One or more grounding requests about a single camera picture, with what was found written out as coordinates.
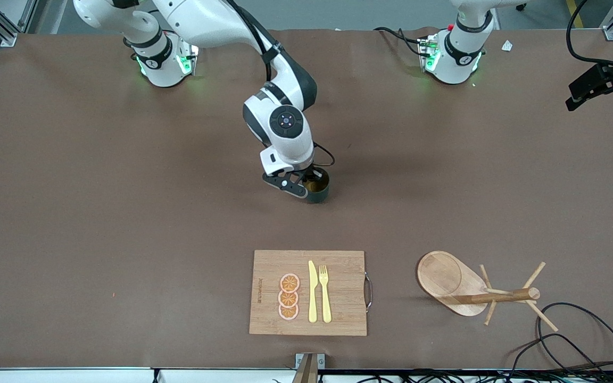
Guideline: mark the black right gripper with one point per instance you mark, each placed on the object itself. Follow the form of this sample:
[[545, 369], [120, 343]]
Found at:
[[311, 174]]

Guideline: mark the teal cup with yellow inside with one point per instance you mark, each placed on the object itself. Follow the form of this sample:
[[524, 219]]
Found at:
[[320, 194]]

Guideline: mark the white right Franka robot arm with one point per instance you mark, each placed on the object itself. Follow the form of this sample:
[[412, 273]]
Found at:
[[285, 122]]

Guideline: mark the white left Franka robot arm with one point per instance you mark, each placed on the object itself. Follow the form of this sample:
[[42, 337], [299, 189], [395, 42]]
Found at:
[[458, 53]]

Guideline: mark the wooden cup rack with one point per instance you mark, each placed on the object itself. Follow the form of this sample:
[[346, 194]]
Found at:
[[445, 276]]

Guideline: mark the toy orange slice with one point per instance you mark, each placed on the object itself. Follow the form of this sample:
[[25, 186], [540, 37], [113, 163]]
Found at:
[[289, 282]]

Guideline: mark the white paper scrap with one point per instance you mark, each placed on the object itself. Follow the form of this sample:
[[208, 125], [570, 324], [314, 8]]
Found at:
[[506, 46]]

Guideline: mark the yellow plastic knife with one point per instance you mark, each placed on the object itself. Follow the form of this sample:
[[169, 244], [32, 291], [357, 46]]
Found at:
[[312, 298]]

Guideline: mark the yellow plastic fork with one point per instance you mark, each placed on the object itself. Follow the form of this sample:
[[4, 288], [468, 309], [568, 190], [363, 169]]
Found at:
[[325, 298]]

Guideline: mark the black caster wheel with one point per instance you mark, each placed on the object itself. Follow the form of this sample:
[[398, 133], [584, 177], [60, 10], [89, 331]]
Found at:
[[521, 6]]

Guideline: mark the aluminium extrusion post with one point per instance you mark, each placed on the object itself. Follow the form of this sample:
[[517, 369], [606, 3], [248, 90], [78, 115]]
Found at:
[[306, 367]]

